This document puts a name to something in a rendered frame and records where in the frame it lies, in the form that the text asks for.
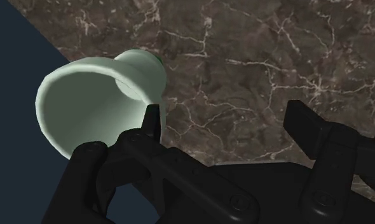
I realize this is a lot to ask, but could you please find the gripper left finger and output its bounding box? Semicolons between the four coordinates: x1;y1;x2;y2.
41;104;260;224

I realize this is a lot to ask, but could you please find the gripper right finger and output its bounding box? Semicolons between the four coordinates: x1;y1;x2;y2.
282;99;375;224

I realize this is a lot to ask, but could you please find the pale green cup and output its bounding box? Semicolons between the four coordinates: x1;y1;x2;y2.
34;48;168;160

